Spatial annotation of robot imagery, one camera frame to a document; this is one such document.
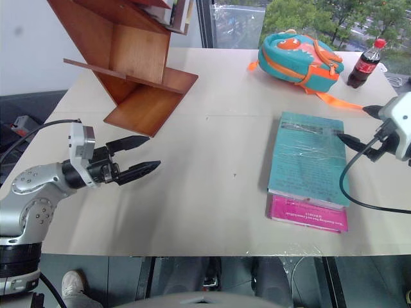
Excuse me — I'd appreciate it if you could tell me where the black table leg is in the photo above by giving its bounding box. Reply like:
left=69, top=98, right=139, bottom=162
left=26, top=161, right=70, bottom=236
left=136, top=256, right=157, bottom=301
left=322, top=256, right=347, bottom=308

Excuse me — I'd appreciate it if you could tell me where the teal orange dinosaur backpack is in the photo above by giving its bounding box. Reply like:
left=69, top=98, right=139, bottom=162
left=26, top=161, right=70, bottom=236
left=247, top=29, right=366, bottom=112

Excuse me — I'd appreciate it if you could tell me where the brown-covered book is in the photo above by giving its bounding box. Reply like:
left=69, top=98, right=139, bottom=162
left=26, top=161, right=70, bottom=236
left=173, top=0, right=195, bottom=35

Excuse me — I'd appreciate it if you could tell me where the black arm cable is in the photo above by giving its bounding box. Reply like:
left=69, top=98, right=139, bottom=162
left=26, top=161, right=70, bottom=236
left=339, top=136, right=411, bottom=215
left=0, top=119, right=81, bottom=165

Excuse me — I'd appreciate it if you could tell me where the grey rounded robot torso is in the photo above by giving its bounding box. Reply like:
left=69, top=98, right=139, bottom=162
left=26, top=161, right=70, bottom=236
left=110, top=291, right=292, bottom=308

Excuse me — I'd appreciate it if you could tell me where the black cable at robot waist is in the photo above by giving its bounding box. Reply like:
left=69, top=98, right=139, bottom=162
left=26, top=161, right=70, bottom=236
left=39, top=271, right=69, bottom=308

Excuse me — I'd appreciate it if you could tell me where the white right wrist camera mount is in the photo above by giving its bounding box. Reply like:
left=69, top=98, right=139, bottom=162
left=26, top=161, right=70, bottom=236
left=377, top=92, right=411, bottom=166

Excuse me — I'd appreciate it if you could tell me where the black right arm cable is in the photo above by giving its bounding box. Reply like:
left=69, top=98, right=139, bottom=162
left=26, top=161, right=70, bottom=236
left=339, top=136, right=411, bottom=215

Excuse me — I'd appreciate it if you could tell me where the brown wooden bookshelf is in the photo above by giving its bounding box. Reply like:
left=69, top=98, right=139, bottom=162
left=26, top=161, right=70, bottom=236
left=47, top=0, right=199, bottom=139

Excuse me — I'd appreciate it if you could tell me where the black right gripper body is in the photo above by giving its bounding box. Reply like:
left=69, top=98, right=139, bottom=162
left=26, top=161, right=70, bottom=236
left=365, top=118, right=399, bottom=162

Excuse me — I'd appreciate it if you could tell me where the white cable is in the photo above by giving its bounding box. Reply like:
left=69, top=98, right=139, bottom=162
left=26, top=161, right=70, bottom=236
left=384, top=74, right=411, bottom=88

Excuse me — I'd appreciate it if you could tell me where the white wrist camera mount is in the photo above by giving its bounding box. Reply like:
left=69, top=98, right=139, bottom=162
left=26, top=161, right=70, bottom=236
left=67, top=121, right=96, bottom=188
left=377, top=92, right=411, bottom=166

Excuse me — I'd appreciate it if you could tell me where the cola bottle with red cap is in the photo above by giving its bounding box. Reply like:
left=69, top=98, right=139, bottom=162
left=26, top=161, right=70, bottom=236
left=345, top=38, right=387, bottom=89

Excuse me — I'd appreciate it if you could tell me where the pink book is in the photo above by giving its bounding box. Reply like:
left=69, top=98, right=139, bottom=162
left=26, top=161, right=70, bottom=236
left=265, top=193, right=349, bottom=234

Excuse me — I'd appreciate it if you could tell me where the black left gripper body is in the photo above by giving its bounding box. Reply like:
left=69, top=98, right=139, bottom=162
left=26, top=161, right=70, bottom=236
left=85, top=146, right=123, bottom=187

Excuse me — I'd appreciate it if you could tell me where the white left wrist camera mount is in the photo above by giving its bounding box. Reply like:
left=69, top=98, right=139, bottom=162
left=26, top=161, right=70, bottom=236
left=67, top=121, right=96, bottom=188

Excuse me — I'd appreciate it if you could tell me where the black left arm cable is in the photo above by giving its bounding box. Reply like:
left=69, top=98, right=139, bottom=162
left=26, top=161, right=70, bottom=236
left=0, top=119, right=81, bottom=165

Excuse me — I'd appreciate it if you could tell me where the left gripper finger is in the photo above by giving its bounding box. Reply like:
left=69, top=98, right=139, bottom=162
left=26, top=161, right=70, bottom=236
left=106, top=135, right=151, bottom=155
left=116, top=160, right=161, bottom=187

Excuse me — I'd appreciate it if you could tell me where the dark window frame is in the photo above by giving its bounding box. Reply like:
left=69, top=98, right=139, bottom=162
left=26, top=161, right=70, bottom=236
left=195, top=0, right=216, bottom=49

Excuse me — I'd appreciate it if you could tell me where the red grey device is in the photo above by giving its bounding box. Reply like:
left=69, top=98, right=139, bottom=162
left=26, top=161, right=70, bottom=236
left=10, top=114, right=43, bottom=137

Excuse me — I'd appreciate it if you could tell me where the teal book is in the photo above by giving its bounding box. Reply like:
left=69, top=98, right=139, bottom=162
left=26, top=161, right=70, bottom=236
left=267, top=111, right=351, bottom=211

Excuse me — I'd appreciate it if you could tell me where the grey trouser leg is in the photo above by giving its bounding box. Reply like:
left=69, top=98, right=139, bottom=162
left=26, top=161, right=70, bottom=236
left=62, top=291, right=104, bottom=308

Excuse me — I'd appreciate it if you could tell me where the white shoe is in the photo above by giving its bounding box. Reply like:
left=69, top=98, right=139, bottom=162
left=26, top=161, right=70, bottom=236
left=61, top=269, right=86, bottom=301

